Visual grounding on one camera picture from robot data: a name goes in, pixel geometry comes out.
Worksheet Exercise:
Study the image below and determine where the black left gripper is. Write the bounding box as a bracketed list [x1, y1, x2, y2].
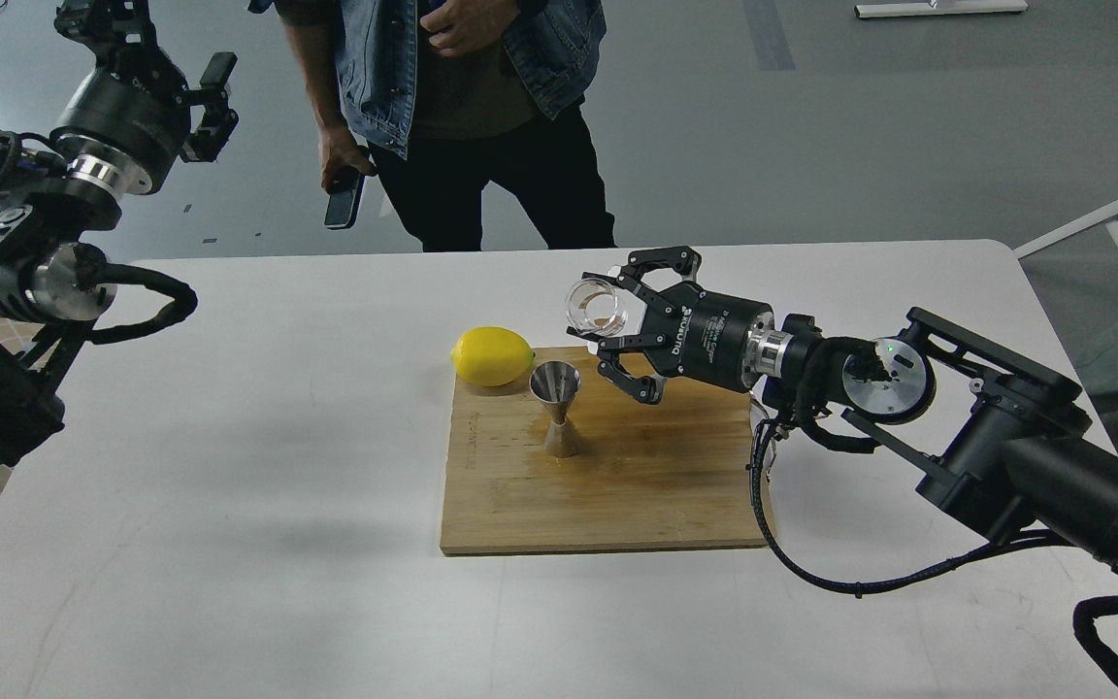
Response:
[53, 1, 239, 195]

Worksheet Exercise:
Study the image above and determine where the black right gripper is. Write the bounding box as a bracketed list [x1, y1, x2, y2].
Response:
[593, 245, 773, 404]

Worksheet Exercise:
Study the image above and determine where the clear glass cup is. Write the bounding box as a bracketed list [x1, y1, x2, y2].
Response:
[563, 278, 647, 338]

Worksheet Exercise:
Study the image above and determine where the steel double jigger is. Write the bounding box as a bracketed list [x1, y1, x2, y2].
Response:
[529, 361, 581, 459]

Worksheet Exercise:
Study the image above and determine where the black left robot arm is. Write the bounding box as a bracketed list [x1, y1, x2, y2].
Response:
[0, 1, 239, 466]

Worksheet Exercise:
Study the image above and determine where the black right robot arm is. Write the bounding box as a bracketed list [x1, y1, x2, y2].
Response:
[567, 247, 1118, 689]

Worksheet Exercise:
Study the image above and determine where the bystander right hand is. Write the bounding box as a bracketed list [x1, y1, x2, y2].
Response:
[316, 122, 378, 193]

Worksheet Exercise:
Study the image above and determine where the bystander left hand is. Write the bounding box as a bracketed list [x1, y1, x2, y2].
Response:
[418, 1, 520, 58]

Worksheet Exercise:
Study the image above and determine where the wooden cutting board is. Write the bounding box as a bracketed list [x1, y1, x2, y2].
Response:
[440, 347, 765, 556]

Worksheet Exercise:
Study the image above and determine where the yellow lemon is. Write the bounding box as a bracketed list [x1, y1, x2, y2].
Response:
[449, 325, 534, 386]

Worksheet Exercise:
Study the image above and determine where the black smartphone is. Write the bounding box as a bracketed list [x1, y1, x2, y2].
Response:
[323, 166, 367, 230]

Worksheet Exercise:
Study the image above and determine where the bystander in denim jacket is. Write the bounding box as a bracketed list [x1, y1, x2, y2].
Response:
[249, 1, 615, 252]

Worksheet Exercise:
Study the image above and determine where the white floor bar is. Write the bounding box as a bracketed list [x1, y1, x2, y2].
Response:
[853, 1, 1030, 19]

